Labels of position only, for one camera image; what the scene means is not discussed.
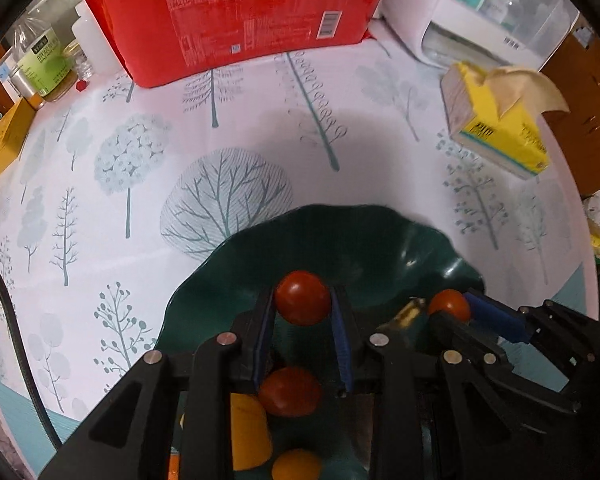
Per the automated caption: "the white squeeze wash bottle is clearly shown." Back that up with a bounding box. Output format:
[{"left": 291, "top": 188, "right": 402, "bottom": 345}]
[{"left": 71, "top": 1, "right": 122, "bottom": 76}]

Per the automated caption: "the yellow tissue pack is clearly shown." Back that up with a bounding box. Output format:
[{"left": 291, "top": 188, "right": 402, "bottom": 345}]
[{"left": 441, "top": 62, "right": 570, "bottom": 180}]

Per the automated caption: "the overripe dark banana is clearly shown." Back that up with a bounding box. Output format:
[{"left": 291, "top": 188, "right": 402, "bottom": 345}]
[{"left": 382, "top": 298, "right": 427, "bottom": 332}]

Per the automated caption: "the small glass jar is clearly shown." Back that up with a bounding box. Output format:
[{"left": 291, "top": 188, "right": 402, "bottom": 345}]
[{"left": 62, "top": 39, "right": 95, "bottom": 81}]

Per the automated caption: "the small yellow orange kumquat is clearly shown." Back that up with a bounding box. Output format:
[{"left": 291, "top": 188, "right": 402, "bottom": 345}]
[{"left": 272, "top": 450, "right": 323, "bottom": 480}]

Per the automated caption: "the dark green scalloped plate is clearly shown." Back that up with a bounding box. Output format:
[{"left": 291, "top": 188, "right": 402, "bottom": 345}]
[{"left": 151, "top": 202, "right": 487, "bottom": 480}]

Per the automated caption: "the large yellow orange with sticker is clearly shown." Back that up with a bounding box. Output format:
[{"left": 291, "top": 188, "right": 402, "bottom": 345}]
[{"left": 230, "top": 393, "right": 273, "bottom": 471}]

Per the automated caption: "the red paper cup package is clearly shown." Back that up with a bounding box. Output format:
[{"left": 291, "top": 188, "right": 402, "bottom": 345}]
[{"left": 85, "top": 0, "right": 380, "bottom": 88}]

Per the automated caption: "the yellow flat box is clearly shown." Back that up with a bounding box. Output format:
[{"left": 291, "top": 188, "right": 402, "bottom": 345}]
[{"left": 0, "top": 99, "right": 36, "bottom": 175}]

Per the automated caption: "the clear bottle green label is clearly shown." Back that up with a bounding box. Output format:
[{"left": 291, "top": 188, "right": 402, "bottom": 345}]
[{"left": 12, "top": 13, "right": 76, "bottom": 102}]

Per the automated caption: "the cherry tomato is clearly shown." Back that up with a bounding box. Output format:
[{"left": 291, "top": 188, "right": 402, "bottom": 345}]
[
  {"left": 427, "top": 289, "right": 471, "bottom": 323},
  {"left": 258, "top": 366, "right": 323, "bottom": 418},
  {"left": 274, "top": 270, "right": 332, "bottom": 326}
]

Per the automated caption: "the white cosmetics storage box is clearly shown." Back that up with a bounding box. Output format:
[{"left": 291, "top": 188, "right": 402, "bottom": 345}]
[{"left": 379, "top": 0, "right": 580, "bottom": 70}]

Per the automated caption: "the black cable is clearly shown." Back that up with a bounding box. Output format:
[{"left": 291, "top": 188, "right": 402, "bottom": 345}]
[{"left": 0, "top": 246, "right": 64, "bottom": 451}]

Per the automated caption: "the patterned tablecloth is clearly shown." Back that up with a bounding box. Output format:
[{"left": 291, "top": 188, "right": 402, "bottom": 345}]
[{"left": 0, "top": 28, "right": 598, "bottom": 438}]

